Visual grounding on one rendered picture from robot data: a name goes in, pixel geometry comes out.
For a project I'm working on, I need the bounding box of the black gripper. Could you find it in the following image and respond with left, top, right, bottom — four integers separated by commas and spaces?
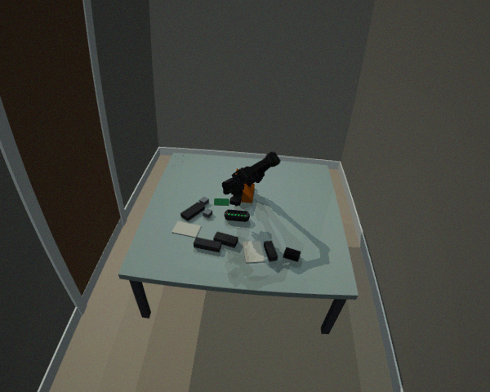
229, 185, 244, 206

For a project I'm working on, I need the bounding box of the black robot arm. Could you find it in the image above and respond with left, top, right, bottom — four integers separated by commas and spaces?
222, 152, 281, 195

